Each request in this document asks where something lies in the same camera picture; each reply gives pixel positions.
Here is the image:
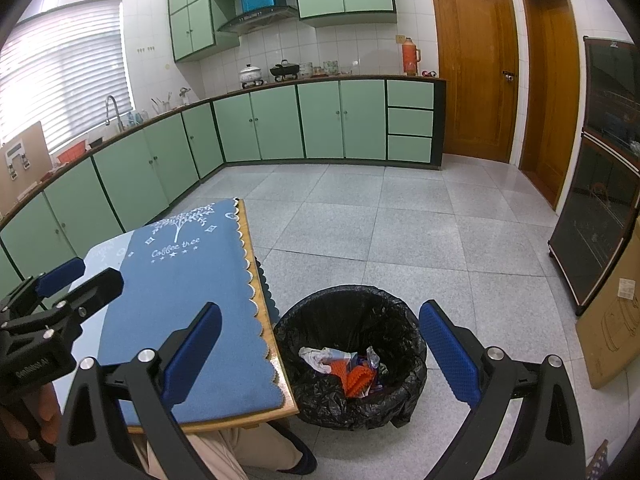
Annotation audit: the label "dark blue slipper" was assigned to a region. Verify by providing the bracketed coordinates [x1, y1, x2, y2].
[265, 425, 318, 476]

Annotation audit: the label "white cooking pot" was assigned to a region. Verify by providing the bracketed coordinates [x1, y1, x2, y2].
[238, 63, 264, 88]

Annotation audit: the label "white window blinds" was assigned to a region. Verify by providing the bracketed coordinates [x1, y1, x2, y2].
[0, 0, 135, 143]

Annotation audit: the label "orange thermos flask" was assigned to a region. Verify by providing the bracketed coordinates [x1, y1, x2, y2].
[401, 36, 421, 77]

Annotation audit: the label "green base kitchen cabinets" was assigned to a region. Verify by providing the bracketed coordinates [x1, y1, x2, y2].
[0, 76, 447, 301]

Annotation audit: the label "dark range hood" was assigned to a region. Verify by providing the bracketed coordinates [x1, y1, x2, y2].
[216, 6, 299, 35]

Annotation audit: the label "person's left hand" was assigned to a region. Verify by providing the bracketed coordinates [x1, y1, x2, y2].
[0, 380, 63, 461]

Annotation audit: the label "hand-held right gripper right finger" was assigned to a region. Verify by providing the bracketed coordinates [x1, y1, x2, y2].
[412, 300, 587, 480]

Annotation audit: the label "black glass-front cabinet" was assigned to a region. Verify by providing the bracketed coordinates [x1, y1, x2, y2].
[547, 36, 640, 317]

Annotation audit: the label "person's beige trouser leg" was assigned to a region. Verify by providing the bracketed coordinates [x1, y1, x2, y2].
[132, 427, 303, 480]

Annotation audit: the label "wide wooden door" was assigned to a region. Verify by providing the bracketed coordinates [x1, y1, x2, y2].
[427, 0, 520, 163]

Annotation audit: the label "white tissue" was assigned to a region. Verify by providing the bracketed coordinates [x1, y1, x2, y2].
[299, 346, 333, 373]

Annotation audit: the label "steel kitchen faucet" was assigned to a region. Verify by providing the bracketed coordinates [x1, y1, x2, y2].
[104, 95, 123, 133]

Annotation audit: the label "black bag-lined trash bin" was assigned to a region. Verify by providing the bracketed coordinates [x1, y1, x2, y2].
[274, 284, 427, 431]

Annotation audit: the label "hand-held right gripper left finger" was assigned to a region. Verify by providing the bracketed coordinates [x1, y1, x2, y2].
[54, 301, 223, 480]

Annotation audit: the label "brown cardboard box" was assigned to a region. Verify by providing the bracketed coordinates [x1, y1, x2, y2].
[575, 220, 640, 390]

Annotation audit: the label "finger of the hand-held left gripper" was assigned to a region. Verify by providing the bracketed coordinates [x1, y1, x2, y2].
[0, 256, 86, 318]
[47, 267, 125, 331]

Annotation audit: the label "narrow wooden door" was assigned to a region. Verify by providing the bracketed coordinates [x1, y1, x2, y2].
[519, 0, 587, 211]

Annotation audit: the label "orange foam fruit net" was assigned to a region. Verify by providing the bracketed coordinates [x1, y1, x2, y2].
[340, 362, 376, 400]

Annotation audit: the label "blue printed table mat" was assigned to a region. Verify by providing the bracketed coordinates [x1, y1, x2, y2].
[50, 199, 287, 423]

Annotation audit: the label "black wok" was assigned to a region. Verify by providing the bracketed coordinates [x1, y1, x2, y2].
[270, 59, 300, 82]

